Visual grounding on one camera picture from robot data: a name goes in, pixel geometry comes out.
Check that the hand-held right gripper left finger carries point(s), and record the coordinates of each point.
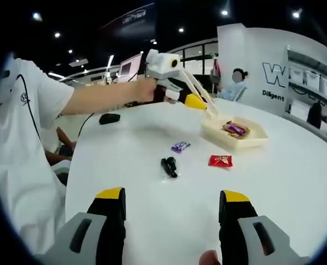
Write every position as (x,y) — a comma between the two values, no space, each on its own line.
(111,229)

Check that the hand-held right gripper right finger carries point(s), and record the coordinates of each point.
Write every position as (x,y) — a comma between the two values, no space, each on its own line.
(231,220)

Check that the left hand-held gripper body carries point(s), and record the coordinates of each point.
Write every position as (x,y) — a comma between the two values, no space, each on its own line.
(160,67)

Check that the white food tongs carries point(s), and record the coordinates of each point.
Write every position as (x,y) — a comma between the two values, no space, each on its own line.
(198,89)

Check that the small purple food packet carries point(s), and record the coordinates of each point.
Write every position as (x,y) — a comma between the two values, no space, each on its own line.
(181,147)

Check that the large purple food packet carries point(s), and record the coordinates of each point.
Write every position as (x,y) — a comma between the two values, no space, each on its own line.
(236,129)

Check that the beige food container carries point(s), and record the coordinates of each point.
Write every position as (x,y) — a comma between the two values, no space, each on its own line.
(235,143)

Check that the red food packet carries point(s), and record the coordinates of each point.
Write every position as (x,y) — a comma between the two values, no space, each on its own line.
(220,161)

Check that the black food packet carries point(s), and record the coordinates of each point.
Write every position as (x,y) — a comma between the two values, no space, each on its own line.
(169,167)

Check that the person's left hand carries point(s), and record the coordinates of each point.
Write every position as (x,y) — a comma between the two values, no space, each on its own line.
(145,89)

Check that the person's right hand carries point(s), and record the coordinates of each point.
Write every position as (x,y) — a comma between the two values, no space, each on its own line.
(207,259)

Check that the pink display screen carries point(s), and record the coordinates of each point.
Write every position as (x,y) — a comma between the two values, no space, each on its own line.
(136,64)

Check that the red grey hanging clothes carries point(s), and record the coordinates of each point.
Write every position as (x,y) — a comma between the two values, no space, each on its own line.
(216,70)

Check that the white grey chair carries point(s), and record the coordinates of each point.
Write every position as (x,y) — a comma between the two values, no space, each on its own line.
(243,94)

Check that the black hanging banner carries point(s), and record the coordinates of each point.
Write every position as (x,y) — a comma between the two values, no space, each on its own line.
(133,18)

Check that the black mouse on table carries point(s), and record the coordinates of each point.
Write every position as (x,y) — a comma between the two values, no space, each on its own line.
(109,118)

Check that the person in white shirt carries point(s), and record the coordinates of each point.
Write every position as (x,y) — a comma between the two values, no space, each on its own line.
(22,165)

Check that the row of white storage boxes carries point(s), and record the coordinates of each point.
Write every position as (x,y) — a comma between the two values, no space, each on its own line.
(312,80)

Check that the black hanging bag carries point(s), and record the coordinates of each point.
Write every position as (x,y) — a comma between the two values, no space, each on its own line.
(314,116)

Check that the grey metal shelf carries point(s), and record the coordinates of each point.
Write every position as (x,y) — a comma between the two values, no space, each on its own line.
(312,59)

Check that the white chest device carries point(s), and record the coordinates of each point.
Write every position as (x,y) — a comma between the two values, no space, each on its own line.
(4,91)

